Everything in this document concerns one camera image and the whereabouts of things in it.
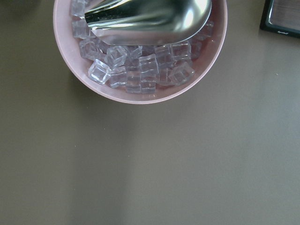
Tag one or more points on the clear ice cube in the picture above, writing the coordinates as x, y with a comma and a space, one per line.
99, 72

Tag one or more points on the steel ice scoop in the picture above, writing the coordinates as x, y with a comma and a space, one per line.
147, 22

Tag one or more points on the pink bowl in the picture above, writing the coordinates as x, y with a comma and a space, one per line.
69, 49

